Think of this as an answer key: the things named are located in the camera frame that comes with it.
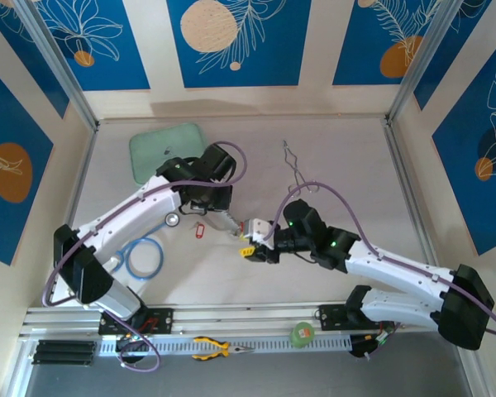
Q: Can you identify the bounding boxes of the aluminium frame post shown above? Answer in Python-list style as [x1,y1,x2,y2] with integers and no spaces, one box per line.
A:
[389,0,469,125]
[14,0,99,130]

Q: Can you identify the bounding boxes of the mint green zipper case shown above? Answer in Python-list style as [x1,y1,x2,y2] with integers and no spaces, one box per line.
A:
[128,122,210,185]

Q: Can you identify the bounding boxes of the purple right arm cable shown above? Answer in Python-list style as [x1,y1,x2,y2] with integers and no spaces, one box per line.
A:
[271,180,496,361]

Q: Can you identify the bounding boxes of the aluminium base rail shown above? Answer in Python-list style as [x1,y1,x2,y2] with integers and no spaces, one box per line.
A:
[18,300,476,337]

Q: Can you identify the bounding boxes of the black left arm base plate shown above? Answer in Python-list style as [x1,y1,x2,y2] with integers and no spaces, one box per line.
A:
[98,304,175,337]

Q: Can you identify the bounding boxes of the slotted grey cable duct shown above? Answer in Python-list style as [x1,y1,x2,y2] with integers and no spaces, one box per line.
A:
[98,333,353,357]

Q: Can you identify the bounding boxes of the black profile blocks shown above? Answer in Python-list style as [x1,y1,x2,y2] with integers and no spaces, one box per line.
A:
[31,340,97,367]

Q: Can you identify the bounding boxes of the yellow handled pliers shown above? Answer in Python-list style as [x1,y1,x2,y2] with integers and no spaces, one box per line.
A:
[191,336,255,361]

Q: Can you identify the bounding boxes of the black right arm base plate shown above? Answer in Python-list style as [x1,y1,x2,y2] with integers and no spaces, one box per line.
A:
[316,304,396,332]

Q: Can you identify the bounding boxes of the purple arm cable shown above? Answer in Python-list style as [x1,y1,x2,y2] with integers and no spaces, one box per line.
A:
[271,180,496,361]
[41,141,248,375]

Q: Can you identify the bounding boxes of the thin bent metal wire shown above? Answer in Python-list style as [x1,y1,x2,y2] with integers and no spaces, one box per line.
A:
[281,139,320,195]

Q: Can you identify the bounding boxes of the green tape roll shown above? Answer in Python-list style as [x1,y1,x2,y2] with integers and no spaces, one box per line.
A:
[289,321,315,348]

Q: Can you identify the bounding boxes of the light blue cable loop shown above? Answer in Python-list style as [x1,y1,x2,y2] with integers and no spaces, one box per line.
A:
[109,235,165,283]

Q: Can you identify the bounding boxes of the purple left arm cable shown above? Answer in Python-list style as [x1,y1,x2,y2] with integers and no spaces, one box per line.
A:
[41,141,248,375]

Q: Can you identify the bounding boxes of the aluminium table edge rail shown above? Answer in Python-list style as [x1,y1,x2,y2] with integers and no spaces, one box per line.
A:
[45,123,100,293]
[382,119,446,298]

